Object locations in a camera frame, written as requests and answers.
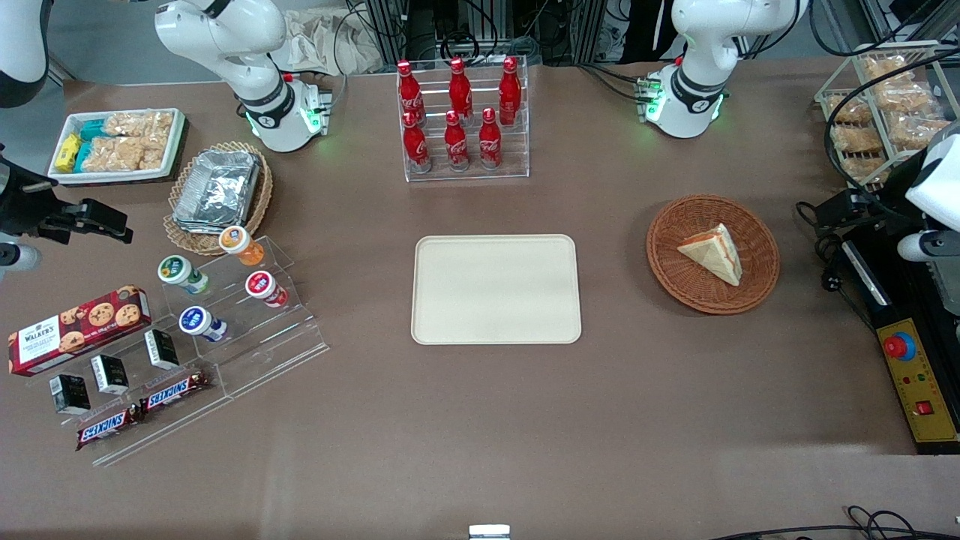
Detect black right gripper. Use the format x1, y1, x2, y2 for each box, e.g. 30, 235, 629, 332
0, 148, 134, 245

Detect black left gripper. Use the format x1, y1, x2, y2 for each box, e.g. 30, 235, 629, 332
816, 150, 931, 232

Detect triangular sandwich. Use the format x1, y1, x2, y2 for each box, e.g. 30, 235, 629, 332
677, 223, 743, 287

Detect white rectangular snack tray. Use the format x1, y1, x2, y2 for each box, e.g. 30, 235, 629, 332
47, 108, 187, 185

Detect light oval wicker basket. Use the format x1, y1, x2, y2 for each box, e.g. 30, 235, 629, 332
163, 141, 273, 257

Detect brown round wicker basket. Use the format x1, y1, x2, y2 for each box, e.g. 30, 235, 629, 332
646, 195, 781, 315

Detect beige plastic tray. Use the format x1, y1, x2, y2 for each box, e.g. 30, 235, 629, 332
411, 234, 583, 346

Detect clear bag of rice crackers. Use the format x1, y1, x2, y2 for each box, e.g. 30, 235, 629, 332
86, 135, 167, 173
105, 111, 175, 138
844, 156, 895, 185
832, 126, 883, 155
862, 56, 912, 83
874, 81, 938, 113
889, 112, 952, 149
827, 96, 872, 125

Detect yellow snack packet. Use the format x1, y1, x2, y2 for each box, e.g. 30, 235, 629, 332
55, 133, 82, 173

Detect green cap yogurt bottle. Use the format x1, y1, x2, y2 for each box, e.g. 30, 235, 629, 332
157, 255, 211, 295

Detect black countertop appliance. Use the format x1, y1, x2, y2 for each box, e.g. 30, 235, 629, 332
840, 217, 960, 455

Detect red Walkers cookie box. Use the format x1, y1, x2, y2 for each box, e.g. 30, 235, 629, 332
7, 285, 152, 377

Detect stack of foil trays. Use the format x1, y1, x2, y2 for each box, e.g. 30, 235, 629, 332
172, 150, 261, 232

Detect orange cap yogurt bottle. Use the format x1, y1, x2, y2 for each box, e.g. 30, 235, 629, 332
219, 226, 266, 267

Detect blue cap yogurt bottle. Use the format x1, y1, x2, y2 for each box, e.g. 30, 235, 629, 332
178, 306, 227, 343

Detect small black box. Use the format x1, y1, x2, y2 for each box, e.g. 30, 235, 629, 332
90, 354, 130, 396
144, 328, 181, 371
49, 373, 92, 416

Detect red cap yogurt bottle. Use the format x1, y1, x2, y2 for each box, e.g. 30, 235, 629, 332
245, 271, 289, 308

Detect Snickers bar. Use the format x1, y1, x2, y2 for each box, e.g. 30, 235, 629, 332
139, 371, 212, 415
75, 405, 143, 452

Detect yellow emergency stop control box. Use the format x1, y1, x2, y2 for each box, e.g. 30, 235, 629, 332
876, 319, 960, 445

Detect clear acrylic stepped display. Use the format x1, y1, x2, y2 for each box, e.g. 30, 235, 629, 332
161, 236, 331, 400
26, 326, 233, 467

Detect person in black clothing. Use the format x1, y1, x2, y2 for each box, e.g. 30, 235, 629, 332
622, 0, 680, 65

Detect beige crumpled cloth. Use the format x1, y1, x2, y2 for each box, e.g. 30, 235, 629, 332
281, 6, 383, 76

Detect red cola bottle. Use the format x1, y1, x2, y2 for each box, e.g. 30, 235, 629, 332
444, 110, 470, 173
478, 108, 503, 170
402, 111, 432, 174
397, 60, 425, 125
448, 58, 473, 121
499, 57, 522, 127

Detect clear acrylic bottle rack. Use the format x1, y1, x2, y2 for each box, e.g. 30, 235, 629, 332
396, 56, 530, 183

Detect black power cable with plug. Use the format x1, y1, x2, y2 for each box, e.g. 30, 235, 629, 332
795, 201, 878, 331

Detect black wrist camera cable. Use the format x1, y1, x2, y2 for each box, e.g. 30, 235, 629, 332
823, 49, 960, 197

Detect white wire rack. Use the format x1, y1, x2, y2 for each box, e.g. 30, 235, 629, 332
815, 41, 960, 200

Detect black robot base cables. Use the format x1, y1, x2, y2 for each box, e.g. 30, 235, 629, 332
577, 64, 650, 102

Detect black cable loop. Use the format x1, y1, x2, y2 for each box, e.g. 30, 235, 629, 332
709, 506, 960, 540

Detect aluminium frame with cables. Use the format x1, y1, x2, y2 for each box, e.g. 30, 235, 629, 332
364, 0, 608, 67

